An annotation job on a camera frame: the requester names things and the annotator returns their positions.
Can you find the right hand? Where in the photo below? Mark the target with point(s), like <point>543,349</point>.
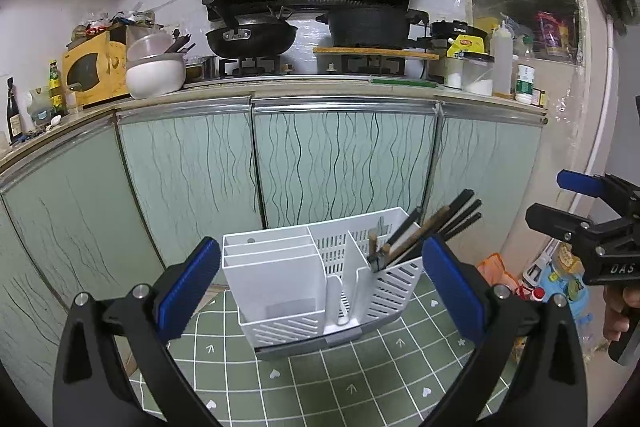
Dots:
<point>616,300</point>

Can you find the black frying pan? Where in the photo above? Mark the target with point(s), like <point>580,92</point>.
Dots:
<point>248,36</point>

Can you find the blue plastic container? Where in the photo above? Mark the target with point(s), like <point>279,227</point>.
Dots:
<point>553,281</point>

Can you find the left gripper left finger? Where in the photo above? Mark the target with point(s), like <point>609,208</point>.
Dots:
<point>181,288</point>

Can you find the dark sauce bottle red cap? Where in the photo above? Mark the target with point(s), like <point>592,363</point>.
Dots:
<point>537,295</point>

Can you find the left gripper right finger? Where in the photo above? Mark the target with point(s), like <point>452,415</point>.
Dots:
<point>462,289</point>

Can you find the yellow microwave oven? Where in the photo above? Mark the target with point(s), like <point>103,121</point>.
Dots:
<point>97,67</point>

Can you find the white squeeze bottle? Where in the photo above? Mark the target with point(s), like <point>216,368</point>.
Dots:
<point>501,45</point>

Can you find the wooden cutting board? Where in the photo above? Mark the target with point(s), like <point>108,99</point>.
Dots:
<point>414,55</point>

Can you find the dark green chopstick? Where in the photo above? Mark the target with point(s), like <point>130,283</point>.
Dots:
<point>455,206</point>
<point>463,226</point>
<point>461,216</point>
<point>400,231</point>

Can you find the dark wine bottle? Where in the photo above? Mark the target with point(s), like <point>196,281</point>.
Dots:
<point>13,115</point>

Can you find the green label white bottle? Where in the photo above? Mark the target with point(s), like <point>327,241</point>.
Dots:
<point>524,84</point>

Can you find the green checked table mat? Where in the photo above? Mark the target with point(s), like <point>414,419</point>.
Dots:
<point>393,376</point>

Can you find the white ceramic bowl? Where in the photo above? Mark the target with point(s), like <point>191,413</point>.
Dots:
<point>155,76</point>

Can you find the white plastic utensil holder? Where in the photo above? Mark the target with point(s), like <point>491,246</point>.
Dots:
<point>310,287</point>

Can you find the black cooking pot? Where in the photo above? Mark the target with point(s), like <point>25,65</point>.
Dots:
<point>376,27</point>

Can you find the clear jar black lid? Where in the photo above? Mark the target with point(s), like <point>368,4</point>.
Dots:
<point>470,72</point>

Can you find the green glass bottle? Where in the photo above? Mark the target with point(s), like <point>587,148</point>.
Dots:
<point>56,91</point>

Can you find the orange plastic bag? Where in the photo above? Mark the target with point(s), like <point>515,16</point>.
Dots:
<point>494,272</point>

